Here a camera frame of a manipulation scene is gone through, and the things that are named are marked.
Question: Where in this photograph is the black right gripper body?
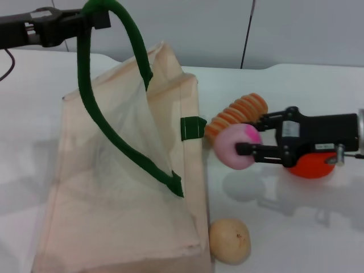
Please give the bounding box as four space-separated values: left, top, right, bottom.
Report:
276 112 360 169

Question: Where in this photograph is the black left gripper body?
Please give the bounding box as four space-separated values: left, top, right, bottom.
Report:
0 11 48 49

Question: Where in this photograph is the pink peach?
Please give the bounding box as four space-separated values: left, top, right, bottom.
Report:
213 123 263 171

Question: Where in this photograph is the cream handbag with green handle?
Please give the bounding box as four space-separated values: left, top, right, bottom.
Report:
31 0 213 273

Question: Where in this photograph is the striped orange bread loaf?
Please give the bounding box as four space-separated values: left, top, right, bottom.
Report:
204 92 269 144

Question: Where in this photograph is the orange persimmon with stem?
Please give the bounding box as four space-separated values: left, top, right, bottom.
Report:
286 151 338 180

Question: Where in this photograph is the thin dark vertical pole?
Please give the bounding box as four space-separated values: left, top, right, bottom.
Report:
240 0 258 70

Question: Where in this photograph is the beige round fruit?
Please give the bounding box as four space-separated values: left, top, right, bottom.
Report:
208 218 252 266

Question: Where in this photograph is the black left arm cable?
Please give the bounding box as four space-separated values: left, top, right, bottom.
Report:
0 47 16 82

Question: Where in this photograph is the right arm connector cable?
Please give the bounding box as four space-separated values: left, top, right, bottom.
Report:
324 143 364 166

